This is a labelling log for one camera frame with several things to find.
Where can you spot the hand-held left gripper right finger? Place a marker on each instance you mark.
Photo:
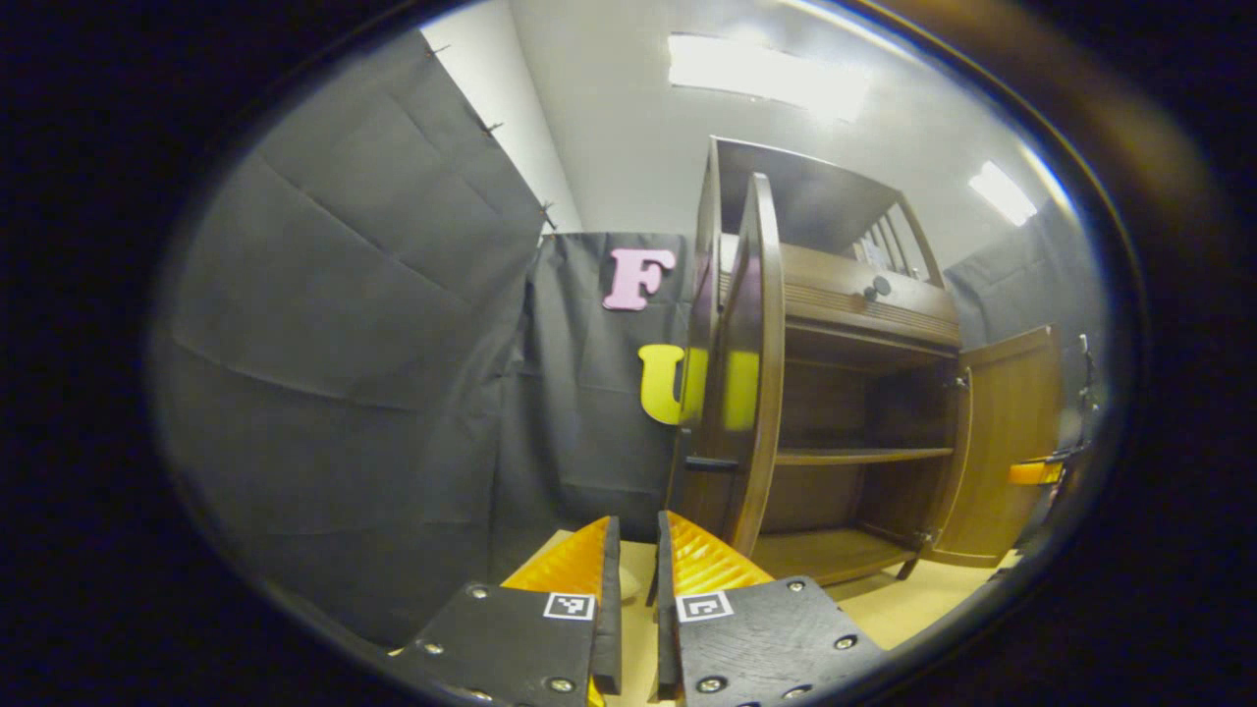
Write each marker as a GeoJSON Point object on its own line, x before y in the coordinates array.
{"type": "Point", "coordinates": [667, 628]}

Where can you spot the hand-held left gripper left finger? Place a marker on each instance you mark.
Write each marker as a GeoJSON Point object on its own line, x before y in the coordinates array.
{"type": "Point", "coordinates": [611, 628]}

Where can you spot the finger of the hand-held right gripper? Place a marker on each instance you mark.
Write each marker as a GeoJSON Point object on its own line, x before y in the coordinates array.
{"type": "Point", "coordinates": [1036, 472]}

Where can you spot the wooden shoe cabinet door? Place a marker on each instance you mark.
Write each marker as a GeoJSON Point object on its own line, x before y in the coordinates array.
{"type": "Point", "coordinates": [1002, 442]}
{"type": "Point", "coordinates": [771, 393]}

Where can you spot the wooden double-door shoe cabinet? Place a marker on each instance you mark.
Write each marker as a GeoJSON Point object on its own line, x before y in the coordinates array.
{"type": "Point", "coordinates": [825, 285]}

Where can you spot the black round cabinet knob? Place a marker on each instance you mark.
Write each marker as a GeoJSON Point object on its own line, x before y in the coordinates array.
{"type": "Point", "coordinates": [876, 288]}

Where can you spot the cream crumpled cloth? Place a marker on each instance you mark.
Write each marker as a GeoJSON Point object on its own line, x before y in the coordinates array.
{"type": "Point", "coordinates": [628, 582]}

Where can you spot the wooden inner shelf board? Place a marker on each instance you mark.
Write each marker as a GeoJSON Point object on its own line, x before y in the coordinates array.
{"type": "Point", "coordinates": [864, 456]}

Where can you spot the white paper box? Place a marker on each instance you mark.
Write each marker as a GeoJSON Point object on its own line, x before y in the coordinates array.
{"type": "Point", "coordinates": [870, 253]}

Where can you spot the small ceiling light panel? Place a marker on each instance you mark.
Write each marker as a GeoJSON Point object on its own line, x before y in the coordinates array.
{"type": "Point", "coordinates": [1002, 192]}

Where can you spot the black backdrop cloth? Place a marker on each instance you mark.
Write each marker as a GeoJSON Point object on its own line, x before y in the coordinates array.
{"type": "Point", "coordinates": [344, 393]}

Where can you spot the large ceiling light panel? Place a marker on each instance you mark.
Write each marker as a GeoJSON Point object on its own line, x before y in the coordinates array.
{"type": "Point", "coordinates": [766, 77]}

